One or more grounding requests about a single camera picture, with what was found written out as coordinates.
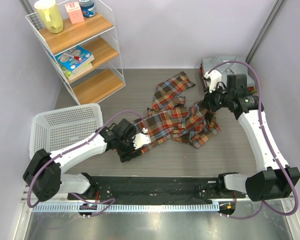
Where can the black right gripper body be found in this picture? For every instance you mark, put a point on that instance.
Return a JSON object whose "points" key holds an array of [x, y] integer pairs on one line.
{"points": [[216, 100]]}

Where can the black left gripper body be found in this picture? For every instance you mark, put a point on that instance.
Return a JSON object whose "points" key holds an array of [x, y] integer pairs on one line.
{"points": [[126, 148]]}

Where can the brown red plaid shirt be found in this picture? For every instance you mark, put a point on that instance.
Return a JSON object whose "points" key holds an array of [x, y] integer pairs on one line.
{"points": [[170, 119]]}

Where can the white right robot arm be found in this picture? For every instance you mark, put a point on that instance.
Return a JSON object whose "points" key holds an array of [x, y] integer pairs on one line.
{"points": [[274, 177]]}

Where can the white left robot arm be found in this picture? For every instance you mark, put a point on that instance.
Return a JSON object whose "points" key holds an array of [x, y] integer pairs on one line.
{"points": [[46, 174]]}

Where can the folded grey shirt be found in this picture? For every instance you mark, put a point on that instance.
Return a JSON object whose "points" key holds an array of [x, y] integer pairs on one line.
{"points": [[223, 58]]}

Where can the white plastic basket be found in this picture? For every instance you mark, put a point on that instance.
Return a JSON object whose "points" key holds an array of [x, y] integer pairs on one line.
{"points": [[56, 129]]}

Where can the green book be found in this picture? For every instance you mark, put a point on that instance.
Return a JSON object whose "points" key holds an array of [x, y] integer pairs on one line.
{"points": [[71, 75]]}

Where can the blue book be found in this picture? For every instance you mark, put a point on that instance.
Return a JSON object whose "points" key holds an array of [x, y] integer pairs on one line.
{"points": [[75, 57]]}

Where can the blue white jar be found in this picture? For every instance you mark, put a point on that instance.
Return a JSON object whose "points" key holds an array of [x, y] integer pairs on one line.
{"points": [[88, 8]]}

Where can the pink box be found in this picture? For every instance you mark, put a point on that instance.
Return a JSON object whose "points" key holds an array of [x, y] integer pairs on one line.
{"points": [[74, 12]]}

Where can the yellow pitcher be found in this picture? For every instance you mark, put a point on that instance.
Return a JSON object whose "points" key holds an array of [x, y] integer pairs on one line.
{"points": [[50, 15]]}

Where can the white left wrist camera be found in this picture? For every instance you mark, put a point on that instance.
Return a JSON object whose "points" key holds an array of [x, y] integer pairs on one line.
{"points": [[141, 139]]}

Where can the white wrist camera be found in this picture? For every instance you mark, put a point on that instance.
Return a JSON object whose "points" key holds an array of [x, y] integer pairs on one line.
{"points": [[212, 78], [141, 139]]}

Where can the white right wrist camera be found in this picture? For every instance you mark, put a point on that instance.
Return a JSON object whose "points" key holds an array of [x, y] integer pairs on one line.
{"points": [[212, 78]]}

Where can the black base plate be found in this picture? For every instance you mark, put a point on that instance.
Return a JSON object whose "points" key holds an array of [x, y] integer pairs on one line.
{"points": [[135, 190]]}

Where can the white slotted cable duct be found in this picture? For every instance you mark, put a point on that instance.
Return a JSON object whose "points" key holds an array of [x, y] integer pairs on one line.
{"points": [[81, 207]]}

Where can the white wire wooden shelf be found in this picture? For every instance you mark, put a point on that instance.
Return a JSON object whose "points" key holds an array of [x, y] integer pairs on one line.
{"points": [[98, 35]]}

